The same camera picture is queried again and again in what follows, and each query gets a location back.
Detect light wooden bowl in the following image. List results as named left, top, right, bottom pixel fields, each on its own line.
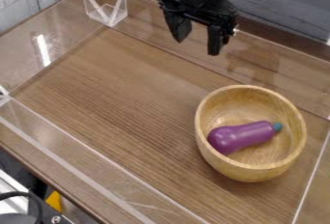
left=195, top=85, right=307, bottom=182

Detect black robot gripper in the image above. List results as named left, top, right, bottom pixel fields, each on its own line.
left=160, top=0, right=238, bottom=56

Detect yellow sticker tag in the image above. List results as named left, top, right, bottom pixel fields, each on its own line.
left=45, top=191, right=63, bottom=212

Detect clear acrylic corner bracket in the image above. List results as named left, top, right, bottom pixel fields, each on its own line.
left=83, top=0, right=128, bottom=27

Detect black cable loop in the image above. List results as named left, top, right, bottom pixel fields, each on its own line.
left=0, top=191, right=44, bottom=224

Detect purple toy eggplant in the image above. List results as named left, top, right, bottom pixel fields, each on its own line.
left=207, top=121, right=283, bottom=154

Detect clear acrylic tray wall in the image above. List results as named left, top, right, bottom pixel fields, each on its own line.
left=0, top=92, right=208, bottom=224

